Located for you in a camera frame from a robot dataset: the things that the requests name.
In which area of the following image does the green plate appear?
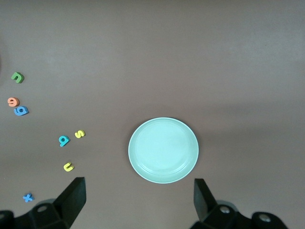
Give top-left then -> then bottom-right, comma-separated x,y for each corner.
128,117 -> 200,184

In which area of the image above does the green foam letter u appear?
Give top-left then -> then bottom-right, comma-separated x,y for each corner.
11,72 -> 25,84

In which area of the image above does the blue foam letter g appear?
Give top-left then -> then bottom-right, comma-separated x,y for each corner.
13,105 -> 30,116

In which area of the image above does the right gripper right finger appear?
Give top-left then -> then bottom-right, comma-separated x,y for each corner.
190,178 -> 289,229

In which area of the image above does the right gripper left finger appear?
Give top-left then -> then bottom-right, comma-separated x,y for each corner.
0,177 -> 86,229

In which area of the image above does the teal foam letter b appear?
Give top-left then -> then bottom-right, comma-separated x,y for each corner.
58,135 -> 71,147

